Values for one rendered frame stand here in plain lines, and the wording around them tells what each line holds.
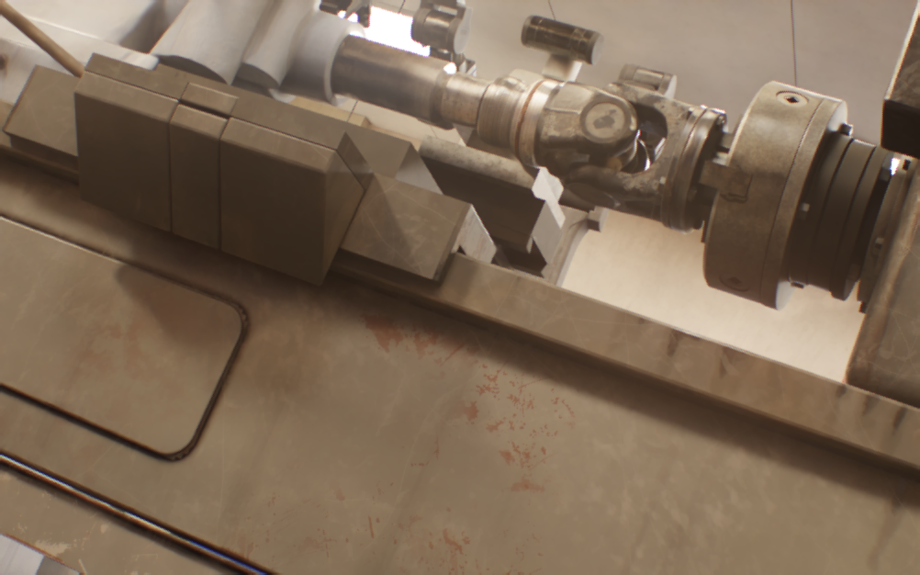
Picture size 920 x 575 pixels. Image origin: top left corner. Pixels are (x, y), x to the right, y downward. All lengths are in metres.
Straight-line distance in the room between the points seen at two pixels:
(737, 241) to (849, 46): 4.93
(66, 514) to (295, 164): 0.39
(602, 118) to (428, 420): 0.47
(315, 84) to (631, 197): 0.43
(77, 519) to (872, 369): 0.75
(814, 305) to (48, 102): 7.71
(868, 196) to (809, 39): 4.98
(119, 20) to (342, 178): 0.59
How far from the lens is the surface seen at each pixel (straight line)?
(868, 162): 1.75
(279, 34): 1.93
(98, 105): 1.59
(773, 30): 6.71
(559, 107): 1.82
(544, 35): 3.17
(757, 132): 1.71
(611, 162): 1.83
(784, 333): 9.14
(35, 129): 1.74
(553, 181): 2.02
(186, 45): 1.89
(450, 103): 1.89
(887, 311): 1.50
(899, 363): 1.49
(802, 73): 6.98
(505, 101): 1.85
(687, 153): 1.76
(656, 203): 1.83
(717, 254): 1.72
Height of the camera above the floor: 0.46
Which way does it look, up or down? 13 degrees up
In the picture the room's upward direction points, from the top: 24 degrees clockwise
